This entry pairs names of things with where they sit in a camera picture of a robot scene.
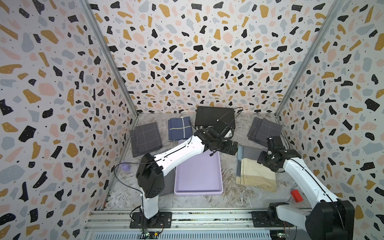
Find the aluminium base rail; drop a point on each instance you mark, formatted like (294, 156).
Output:
(193, 224)

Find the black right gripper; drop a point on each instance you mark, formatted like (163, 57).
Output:
(260, 160)

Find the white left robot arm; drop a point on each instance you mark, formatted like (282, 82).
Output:
(153, 169)

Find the plain dark grey pillowcase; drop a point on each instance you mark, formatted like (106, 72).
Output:
(169, 183)

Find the navy blue checked pillowcase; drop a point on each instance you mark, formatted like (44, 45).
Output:
(179, 128)

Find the black hard briefcase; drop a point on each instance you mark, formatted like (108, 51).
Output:
(208, 116)

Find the purple plastic basket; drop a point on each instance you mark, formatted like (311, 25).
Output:
(199, 176)

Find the red block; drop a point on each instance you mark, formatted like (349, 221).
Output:
(297, 196)

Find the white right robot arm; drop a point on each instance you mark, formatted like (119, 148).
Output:
(329, 219)

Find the corner aluminium post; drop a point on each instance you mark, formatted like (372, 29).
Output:
(334, 9)
(86, 8)

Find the grey checked pillowcase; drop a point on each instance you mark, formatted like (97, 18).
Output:
(145, 139)
(262, 129)

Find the left corner aluminium post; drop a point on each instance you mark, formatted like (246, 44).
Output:
(86, 8)

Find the right corner aluminium post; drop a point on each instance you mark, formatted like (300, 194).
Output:
(334, 9)

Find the grey beige striped pillowcase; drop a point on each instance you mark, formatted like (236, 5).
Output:
(250, 173)

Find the small purple object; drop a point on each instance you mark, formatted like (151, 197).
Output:
(126, 167)

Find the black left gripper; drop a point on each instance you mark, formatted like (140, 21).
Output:
(229, 149)

